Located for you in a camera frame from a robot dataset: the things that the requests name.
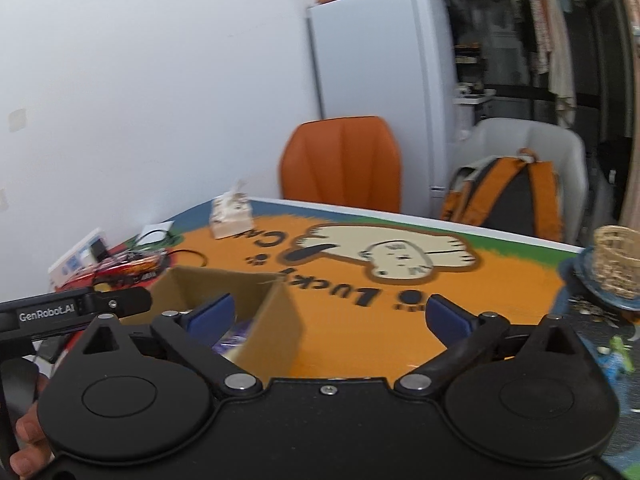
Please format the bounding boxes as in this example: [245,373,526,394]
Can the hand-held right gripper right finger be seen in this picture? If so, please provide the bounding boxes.
[394,295,588,402]

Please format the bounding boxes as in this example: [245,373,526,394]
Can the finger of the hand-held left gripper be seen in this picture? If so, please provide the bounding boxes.
[82,286,152,318]

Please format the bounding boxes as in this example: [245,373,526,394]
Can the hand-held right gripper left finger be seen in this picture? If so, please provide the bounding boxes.
[75,294,264,401]

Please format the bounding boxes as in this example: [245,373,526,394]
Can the clear purple snack packet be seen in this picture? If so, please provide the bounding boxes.
[211,317,263,356]

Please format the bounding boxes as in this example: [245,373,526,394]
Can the cardboard box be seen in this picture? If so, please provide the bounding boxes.
[119,266,304,377]

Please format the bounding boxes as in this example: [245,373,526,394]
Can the person's left hand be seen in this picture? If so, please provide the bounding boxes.
[11,374,51,478]

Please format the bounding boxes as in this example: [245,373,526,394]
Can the white power strip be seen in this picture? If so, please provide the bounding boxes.
[48,227,110,288]

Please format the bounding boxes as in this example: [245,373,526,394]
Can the white paper sheet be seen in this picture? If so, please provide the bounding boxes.
[136,221,176,247]

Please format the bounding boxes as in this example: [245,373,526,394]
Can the cat print table mat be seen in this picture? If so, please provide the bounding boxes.
[107,197,640,480]

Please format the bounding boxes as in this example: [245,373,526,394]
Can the white tissue pack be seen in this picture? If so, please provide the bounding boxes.
[209,179,254,239]

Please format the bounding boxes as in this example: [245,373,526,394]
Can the orange black backpack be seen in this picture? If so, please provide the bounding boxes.
[439,147,566,242]

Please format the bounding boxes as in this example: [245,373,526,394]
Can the blue ceramic plate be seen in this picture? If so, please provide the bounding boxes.
[570,247,640,311]

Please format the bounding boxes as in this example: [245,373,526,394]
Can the blue green snack packet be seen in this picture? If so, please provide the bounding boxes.
[597,335,640,376]

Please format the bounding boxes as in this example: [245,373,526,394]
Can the woven bamboo basket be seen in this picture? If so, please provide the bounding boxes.
[592,225,640,301]

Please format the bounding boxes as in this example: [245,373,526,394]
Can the orange chair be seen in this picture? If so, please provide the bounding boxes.
[279,116,402,214]

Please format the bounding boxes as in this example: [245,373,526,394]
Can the grey chair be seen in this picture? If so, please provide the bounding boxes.
[452,117,590,246]

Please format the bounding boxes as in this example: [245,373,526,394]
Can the white shelf board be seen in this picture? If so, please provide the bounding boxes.
[452,85,498,108]

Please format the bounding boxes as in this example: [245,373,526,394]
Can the white refrigerator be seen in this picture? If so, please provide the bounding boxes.
[306,0,457,221]

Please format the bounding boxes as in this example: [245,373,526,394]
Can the hanging light clothes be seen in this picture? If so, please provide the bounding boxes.
[507,0,578,128]

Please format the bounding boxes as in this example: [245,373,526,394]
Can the pink curtain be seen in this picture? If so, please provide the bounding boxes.
[611,0,640,226]

